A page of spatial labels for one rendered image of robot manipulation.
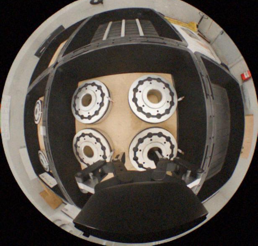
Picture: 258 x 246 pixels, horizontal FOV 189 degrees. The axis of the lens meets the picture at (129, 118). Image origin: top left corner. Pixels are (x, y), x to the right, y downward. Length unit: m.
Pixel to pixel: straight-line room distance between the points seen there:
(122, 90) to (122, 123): 0.08
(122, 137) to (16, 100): 3.30
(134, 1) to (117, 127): 3.33
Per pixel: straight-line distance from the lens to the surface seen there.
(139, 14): 0.55
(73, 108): 0.22
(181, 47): 0.18
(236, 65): 3.02
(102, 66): 0.21
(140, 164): 0.19
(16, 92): 3.39
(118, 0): 3.29
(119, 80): 0.22
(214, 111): 0.16
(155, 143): 0.17
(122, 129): 0.20
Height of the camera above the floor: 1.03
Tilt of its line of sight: 85 degrees down
